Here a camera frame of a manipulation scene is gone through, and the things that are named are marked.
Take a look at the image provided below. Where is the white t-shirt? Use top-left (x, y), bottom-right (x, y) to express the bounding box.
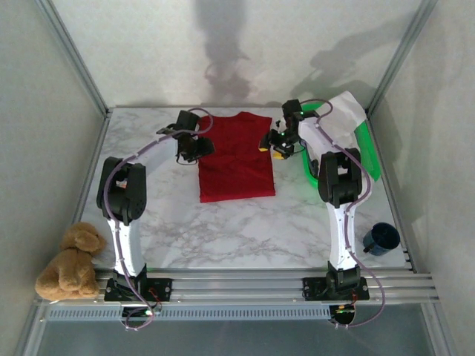
top-left (325, 90), bottom-right (368, 149)

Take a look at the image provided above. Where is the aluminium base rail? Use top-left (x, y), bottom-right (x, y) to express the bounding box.
top-left (35, 269), bottom-right (441, 307)

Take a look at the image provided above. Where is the grey slotted cable duct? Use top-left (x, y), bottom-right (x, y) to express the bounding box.
top-left (44, 306), bottom-right (335, 322)

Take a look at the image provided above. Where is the aluminium frame post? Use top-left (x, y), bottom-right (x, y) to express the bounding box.
top-left (35, 0), bottom-right (112, 118)
top-left (365, 0), bottom-right (439, 116)

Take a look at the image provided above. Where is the aluminium table edge rail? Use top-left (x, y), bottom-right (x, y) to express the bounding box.
top-left (72, 111), bottom-right (112, 223)
top-left (364, 111), bottom-right (416, 274)

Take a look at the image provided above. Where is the red t-shirt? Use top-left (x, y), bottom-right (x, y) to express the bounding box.
top-left (196, 111), bottom-right (278, 204)

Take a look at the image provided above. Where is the black controller board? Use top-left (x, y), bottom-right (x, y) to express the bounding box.
top-left (120, 306), bottom-right (161, 320)
top-left (331, 303), bottom-right (358, 326)

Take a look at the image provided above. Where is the green plastic basket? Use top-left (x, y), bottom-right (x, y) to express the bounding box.
top-left (299, 100), bottom-right (382, 189)

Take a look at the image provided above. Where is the brown teddy bear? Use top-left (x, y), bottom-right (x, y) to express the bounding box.
top-left (35, 221), bottom-right (108, 302)

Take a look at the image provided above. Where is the dark blue mug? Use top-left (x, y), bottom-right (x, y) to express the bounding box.
top-left (361, 221), bottom-right (402, 257)

